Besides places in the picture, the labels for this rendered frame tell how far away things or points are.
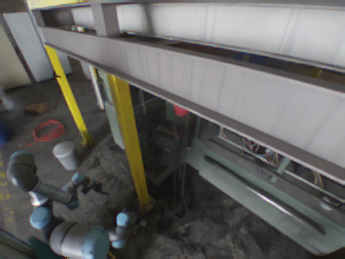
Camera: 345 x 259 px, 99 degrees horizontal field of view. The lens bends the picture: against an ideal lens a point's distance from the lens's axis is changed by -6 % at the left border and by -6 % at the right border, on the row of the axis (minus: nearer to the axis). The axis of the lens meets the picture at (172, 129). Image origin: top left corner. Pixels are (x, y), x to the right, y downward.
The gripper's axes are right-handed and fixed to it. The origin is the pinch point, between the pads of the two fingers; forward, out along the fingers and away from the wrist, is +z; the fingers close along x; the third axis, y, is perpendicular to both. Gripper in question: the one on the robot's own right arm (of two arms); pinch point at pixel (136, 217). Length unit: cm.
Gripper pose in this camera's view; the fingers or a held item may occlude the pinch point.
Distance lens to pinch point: 140.4
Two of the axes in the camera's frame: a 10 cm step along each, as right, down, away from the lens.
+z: 0.8, 4.6, 8.8
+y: -4.6, 8.0, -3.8
